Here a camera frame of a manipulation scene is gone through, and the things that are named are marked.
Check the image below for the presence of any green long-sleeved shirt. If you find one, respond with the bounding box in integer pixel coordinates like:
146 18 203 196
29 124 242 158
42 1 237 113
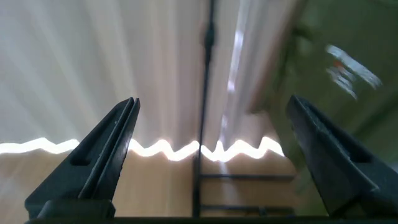
264 0 398 216

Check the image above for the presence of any beige curtain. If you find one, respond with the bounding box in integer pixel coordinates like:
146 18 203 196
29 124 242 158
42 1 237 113
0 0 299 152

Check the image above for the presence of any black clothes rack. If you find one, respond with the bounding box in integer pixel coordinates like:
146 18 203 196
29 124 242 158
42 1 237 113
191 0 296 218

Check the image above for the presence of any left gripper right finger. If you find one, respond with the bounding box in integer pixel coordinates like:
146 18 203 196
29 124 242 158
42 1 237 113
285 93 398 218

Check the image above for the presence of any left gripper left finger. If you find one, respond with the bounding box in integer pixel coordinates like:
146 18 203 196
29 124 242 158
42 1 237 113
24 97 141 219

